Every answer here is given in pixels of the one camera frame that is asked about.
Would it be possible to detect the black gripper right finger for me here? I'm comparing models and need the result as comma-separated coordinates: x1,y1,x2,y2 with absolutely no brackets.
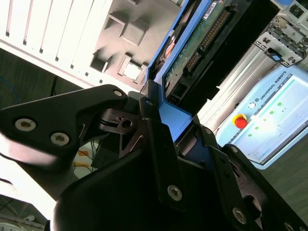
196,124,308,231

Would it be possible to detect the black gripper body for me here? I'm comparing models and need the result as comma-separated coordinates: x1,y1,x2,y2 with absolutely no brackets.
51,143,230,231

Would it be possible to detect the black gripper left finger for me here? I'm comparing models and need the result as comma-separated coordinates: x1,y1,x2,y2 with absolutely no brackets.
0,78,186,208

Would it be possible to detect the hard disk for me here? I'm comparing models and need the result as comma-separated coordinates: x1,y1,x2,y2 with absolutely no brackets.
144,0,282,167

